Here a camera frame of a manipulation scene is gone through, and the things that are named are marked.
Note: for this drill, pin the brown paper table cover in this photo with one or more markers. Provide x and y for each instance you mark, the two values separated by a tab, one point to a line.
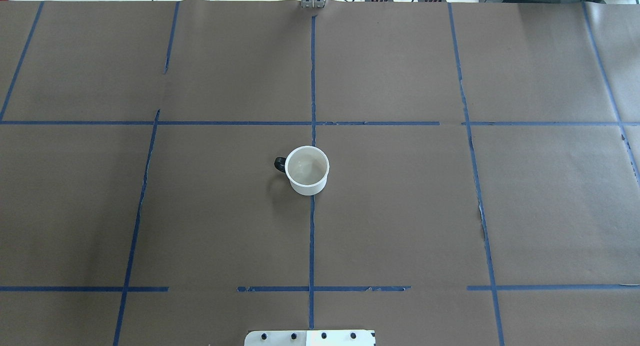
450	174

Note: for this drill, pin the white mug black handle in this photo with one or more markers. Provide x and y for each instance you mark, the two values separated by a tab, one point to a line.
307	168

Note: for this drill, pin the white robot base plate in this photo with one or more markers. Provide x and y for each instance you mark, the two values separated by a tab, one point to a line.
311	337

